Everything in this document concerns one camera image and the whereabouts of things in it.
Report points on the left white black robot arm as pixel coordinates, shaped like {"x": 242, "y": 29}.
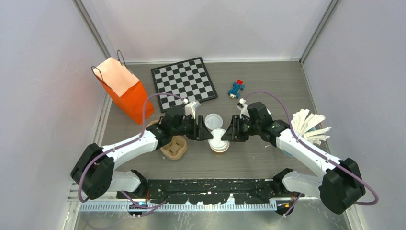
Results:
{"x": 96, "y": 170}

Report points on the blue straw holder cup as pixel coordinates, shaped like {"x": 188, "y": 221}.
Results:
{"x": 287, "y": 153}

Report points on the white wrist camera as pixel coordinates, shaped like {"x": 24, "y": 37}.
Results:
{"x": 243, "y": 107}
{"x": 190, "y": 107}

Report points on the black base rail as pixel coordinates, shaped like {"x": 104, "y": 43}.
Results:
{"x": 210, "y": 191}

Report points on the brown pulp cup carrier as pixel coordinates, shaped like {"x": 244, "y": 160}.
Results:
{"x": 175, "y": 149}

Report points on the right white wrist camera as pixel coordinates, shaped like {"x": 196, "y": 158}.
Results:
{"x": 243, "y": 107}

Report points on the white plastic cup lid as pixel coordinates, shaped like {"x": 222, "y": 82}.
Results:
{"x": 213, "y": 121}

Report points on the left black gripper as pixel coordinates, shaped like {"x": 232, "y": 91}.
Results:
{"x": 199, "y": 132}

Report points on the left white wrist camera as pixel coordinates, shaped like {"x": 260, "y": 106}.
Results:
{"x": 190, "y": 107}

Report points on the black white chessboard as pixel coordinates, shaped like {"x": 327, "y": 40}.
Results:
{"x": 188, "y": 79}

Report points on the orange paper bag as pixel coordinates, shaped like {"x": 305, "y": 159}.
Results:
{"x": 124, "y": 88}

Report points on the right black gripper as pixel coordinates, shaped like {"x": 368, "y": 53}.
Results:
{"x": 234, "y": 133}

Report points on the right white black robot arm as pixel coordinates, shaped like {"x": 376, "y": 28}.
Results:
{"x": 333, "y": 181}

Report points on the white paper-wrapped straws bundle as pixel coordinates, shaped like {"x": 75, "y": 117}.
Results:
{"x": 305, "y": 123}

